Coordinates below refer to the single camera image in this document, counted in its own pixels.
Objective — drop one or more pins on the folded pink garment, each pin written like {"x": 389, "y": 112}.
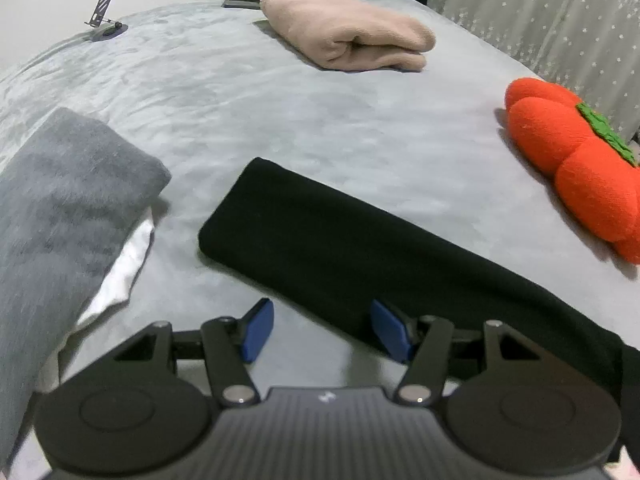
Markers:
{"x": 340, "y": 35}

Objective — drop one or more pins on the large orange pumpkin cushion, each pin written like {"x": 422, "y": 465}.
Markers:
{"x": 575, "y": 160}

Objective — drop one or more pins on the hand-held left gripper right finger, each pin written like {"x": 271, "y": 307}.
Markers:
{"x": 387, "y": 330}

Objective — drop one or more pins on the metal phone stand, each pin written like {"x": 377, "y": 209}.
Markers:
{"x": 102, "y": 25}

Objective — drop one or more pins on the grey bed sheet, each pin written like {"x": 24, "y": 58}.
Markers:
{"x": 300, "y": 120}

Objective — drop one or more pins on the cream and black raglan shirt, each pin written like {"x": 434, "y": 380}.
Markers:
{"x": 325, "y": 240}

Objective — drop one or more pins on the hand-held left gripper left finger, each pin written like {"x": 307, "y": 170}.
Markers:
{"x": 257, "y": 332}

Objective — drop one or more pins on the grey star-print curtain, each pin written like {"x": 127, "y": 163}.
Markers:
{"x": 550, "y": 20}

